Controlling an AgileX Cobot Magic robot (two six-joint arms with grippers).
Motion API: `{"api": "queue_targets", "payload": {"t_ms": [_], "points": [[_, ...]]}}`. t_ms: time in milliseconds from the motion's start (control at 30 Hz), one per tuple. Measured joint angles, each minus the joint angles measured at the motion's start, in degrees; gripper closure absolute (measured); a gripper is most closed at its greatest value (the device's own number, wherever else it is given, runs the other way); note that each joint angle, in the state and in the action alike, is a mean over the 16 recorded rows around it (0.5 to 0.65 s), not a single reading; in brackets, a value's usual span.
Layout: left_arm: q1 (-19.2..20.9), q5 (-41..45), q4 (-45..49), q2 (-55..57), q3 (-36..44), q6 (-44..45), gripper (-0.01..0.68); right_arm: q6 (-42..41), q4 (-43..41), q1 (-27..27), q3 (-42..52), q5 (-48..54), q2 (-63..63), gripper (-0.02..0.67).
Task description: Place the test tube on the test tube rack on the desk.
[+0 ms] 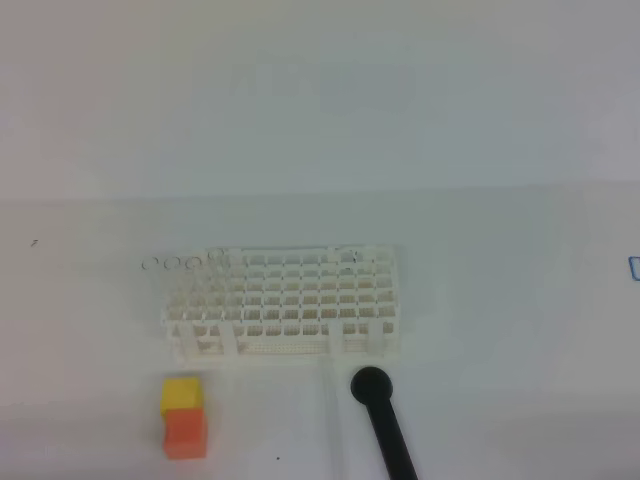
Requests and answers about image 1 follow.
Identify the yellow cube block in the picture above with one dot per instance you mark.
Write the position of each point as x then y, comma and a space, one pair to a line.
184, 392

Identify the white plastic test tube rack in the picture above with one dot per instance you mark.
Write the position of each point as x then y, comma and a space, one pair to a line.
294, 302

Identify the clear glass test tube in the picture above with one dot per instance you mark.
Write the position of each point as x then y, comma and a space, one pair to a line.
332, 418

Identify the orange cube block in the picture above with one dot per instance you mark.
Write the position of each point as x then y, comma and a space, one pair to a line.
186, 434

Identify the black round-headed spoon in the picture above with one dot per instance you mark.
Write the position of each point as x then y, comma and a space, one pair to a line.
372, 387

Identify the clear test tube in rack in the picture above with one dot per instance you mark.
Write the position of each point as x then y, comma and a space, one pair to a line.
195, 283
217, 277
152, 268
173, 288

